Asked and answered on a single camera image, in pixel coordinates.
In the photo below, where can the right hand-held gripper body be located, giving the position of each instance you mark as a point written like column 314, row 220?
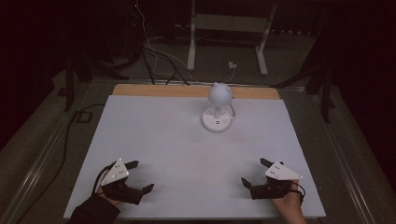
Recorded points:
column 281, row 172

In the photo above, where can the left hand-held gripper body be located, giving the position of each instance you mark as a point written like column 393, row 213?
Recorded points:
column 115, row 174

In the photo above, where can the person's left hand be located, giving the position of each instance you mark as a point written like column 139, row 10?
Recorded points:
column 111, row 201

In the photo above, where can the person's right hand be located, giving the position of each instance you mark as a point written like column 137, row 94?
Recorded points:
column 291, row 207

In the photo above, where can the white table mat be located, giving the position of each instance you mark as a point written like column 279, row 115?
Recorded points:
column 174, row 155

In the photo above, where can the white round power socket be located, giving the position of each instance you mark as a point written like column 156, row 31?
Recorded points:
column 214, row 123

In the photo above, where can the white cat-eared lamp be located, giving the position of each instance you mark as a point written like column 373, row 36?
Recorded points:
column 220, row 94

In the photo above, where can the black stand legs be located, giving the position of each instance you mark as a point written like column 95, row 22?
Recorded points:
column 326, row 96
column 69, row 87

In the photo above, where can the white plug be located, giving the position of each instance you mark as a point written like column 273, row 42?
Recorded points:
column 232, row 65

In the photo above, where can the white metal stand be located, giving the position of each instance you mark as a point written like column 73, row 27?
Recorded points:
column 230, row 22

